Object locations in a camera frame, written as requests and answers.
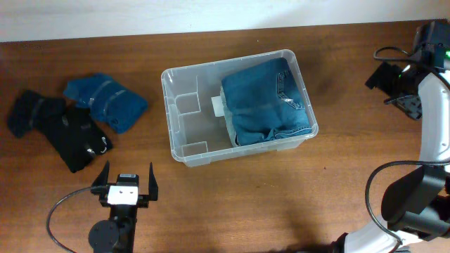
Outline left white camera box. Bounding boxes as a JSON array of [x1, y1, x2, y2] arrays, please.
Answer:
[[107, 186, 139, 205]]

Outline dark blue jeans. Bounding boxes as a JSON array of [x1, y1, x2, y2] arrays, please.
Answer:
[[221, 58, 312, 146]]

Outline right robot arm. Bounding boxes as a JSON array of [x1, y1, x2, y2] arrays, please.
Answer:
[[324, 21, 449, 252]]

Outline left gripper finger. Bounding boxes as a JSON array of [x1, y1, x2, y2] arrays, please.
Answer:
[[148, 163, 158, 201], [91, 161, 110, 187]]

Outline blue folded shirt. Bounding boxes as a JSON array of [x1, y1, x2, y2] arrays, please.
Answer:
[[63, 73, 148, 134]]

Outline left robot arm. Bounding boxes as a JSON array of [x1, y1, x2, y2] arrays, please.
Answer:
[[88, 162, 159, 253]]

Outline white label in bin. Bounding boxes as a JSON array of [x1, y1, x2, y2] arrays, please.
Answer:
[[211, 96, 224, 117]]

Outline black folded garment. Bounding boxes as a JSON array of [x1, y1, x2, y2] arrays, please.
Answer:
[[7, 90, 113, 173]]

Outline clear plastic storage bin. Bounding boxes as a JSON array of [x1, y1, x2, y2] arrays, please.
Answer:
[[161, 49, 319, 167]]

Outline light blue denim jeans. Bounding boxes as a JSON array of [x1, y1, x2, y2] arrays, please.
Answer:
[[220, 88, 239, 147]]

